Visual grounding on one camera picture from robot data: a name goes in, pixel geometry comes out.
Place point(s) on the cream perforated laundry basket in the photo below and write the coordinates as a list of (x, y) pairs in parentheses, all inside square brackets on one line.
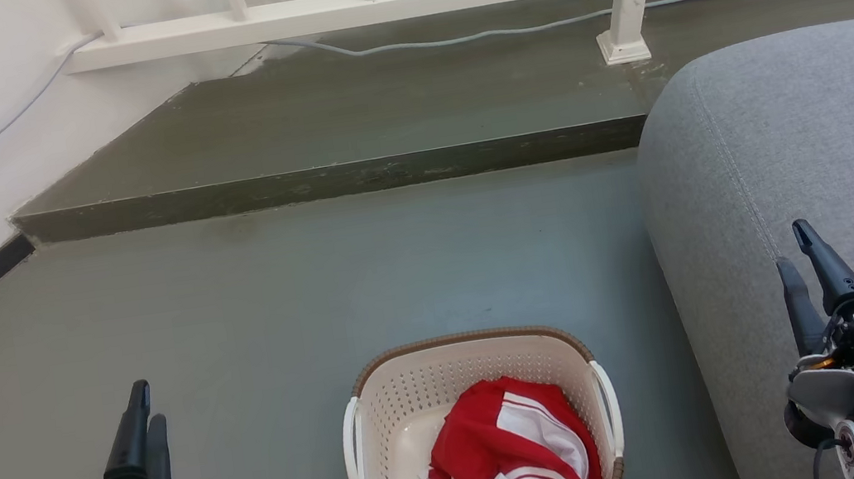
[(389, 445)]

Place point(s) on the grey fabric sofa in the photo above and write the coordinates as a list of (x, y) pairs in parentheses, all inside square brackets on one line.
[(816, 151)]

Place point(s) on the red and white garment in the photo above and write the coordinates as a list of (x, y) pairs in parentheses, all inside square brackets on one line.
[(490, 448)]

